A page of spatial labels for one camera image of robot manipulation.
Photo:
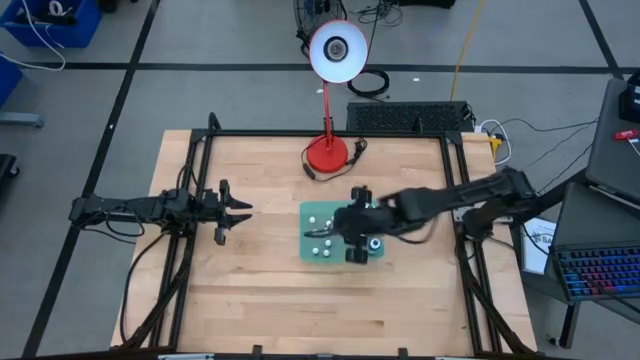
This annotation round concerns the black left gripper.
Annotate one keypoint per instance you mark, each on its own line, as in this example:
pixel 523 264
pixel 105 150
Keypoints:
pixel 212 210

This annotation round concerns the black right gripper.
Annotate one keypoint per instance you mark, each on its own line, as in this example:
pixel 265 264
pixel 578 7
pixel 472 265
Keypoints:
pixel 360 222

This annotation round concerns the large black-capped coloring bottle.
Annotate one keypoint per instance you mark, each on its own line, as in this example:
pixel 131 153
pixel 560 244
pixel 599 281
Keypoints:
pixel 375 244

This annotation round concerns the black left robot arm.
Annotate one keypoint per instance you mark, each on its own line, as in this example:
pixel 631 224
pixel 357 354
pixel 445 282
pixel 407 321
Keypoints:
pixel 125 207

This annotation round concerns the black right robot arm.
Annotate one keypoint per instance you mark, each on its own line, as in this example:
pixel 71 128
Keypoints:
pixel 450 197

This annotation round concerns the teal translucent plastic bin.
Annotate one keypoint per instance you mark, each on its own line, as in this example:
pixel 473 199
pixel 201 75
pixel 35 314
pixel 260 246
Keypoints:
pixel 307 210

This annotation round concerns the red desk lamp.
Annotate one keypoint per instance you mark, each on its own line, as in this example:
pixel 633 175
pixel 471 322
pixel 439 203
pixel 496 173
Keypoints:
pixel 327 155

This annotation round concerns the yellow power plug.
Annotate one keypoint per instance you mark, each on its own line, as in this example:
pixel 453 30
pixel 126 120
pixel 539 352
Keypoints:
pixel 495 144

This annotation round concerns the black floor fan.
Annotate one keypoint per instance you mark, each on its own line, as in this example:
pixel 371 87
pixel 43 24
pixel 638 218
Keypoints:
pixel 302 22

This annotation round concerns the white paper sheet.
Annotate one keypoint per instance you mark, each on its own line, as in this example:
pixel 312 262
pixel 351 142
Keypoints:
pixel 535 250

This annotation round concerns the large blue storage bin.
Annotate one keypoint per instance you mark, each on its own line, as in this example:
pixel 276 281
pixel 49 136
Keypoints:
pixel 75 35

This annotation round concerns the colourful keyboard right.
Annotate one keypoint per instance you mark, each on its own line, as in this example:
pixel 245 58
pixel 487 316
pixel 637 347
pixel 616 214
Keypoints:
pixel 600 270

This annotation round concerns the grey side table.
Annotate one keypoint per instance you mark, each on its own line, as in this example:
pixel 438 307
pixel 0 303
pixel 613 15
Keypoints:
pixel 610 160

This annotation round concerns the small red device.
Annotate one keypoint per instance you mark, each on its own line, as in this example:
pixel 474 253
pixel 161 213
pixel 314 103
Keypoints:
pixel 626 134

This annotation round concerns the black device on table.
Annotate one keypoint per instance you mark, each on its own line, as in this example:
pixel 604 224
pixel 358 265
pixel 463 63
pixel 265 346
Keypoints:
pixel 631 102

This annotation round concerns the black aluminium table frame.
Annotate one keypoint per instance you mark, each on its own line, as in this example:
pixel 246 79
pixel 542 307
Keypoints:
pixel 325 133

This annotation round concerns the grey floor bracket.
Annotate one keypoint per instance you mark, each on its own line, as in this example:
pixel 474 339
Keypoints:
pixel 20 120

